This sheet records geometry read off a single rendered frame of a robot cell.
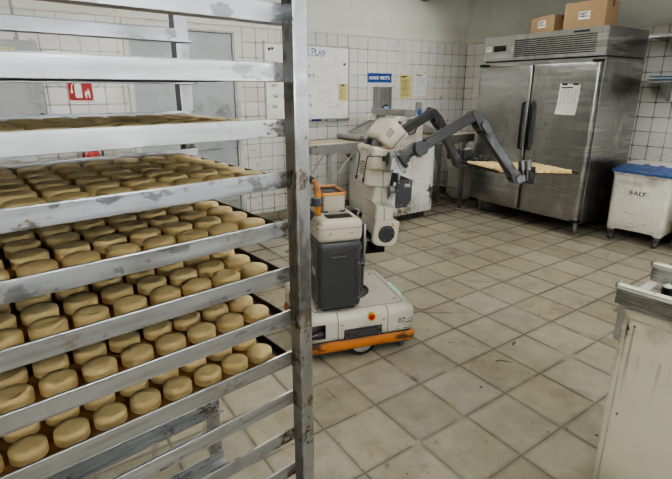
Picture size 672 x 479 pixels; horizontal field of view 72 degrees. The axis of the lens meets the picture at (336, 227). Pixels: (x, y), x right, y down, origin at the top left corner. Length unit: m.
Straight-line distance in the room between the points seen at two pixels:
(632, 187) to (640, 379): 3.77
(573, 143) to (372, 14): 2.77
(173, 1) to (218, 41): 4.44
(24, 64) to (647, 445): 1.81
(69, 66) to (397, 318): 2.33
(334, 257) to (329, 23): 3.75
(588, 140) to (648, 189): 0.71
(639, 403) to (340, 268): 1.46
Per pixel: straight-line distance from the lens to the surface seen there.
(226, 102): 5.17
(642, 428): 1.82
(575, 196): 5.33
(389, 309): 2.72
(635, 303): 1.67
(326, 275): 2.52
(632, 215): 5.41
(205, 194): 0.75
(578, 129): 5.27
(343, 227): 2.46
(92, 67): 0.69
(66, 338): 0.75
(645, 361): 1.72
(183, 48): 1.20
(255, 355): 0.96
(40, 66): 0.68
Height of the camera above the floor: 1.47
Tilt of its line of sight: 16 degrees down
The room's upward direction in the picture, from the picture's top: straight up
